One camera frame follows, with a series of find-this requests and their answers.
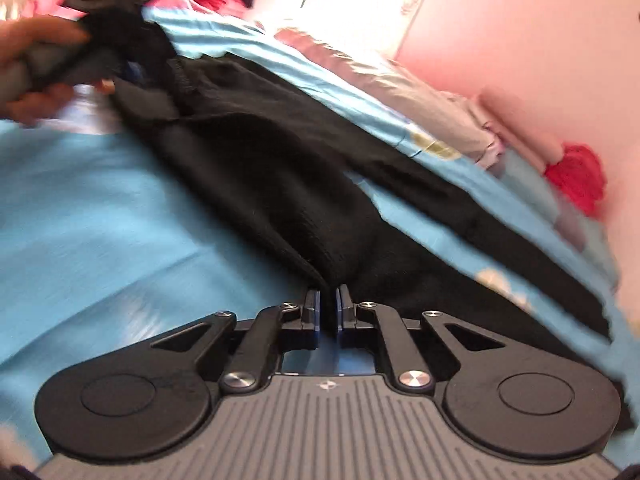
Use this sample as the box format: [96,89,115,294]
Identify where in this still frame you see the black knit pants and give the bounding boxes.
[79,6,614,376]

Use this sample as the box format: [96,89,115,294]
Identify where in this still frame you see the blue floral bed sheet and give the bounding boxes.
[1,9,639,465]

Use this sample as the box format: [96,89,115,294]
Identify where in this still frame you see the folded pink blanket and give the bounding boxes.
[473,87,564,174]

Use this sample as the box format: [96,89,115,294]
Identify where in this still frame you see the folded red clothes stack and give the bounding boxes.
[544,143,608,218]

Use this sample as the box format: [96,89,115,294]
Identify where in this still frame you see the grey pillow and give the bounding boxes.
[274,27,503,169]

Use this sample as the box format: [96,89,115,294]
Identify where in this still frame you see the person's left hand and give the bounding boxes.
[1,16,122,126]

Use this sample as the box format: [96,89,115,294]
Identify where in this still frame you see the pink red clothes pile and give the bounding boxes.
[194,0,247,18]

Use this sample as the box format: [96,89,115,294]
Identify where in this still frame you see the striped teal folded quilt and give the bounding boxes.
[488,148,620,290]

